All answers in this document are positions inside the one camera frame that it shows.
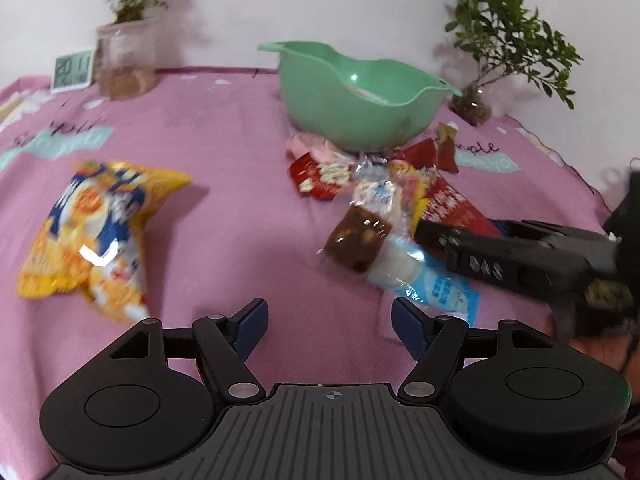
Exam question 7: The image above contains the brown nut cake packet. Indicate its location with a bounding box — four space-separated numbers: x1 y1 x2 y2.
322 203 394 274

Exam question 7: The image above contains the clear white candy packet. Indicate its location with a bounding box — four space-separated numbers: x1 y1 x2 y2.
352 155 404 226

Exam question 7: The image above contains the green plastic bowl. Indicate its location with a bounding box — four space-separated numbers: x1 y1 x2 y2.
258 41 462 153

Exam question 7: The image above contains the leafy plant in glass vase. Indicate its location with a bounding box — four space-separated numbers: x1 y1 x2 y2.
445 0 584 127

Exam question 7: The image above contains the dark red pouch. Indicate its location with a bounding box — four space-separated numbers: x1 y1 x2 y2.
410 176 501 237

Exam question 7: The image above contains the yellow blue chips bag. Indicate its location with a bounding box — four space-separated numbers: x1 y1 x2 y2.
17 160 192 324

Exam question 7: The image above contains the red candy packet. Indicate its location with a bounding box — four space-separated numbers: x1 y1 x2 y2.
288 153 352 202

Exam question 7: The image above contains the white digital clock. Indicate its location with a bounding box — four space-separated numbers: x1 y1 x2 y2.
50 50 96 93

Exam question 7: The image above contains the red gold stick pouch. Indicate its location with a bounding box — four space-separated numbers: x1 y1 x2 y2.
436 122 459 174

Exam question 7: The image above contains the thin plant in white pot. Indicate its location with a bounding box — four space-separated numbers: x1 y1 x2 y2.
94 0 167 101

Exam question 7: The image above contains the light blue snack packet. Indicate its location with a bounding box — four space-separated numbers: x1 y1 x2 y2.
367 235 480 325

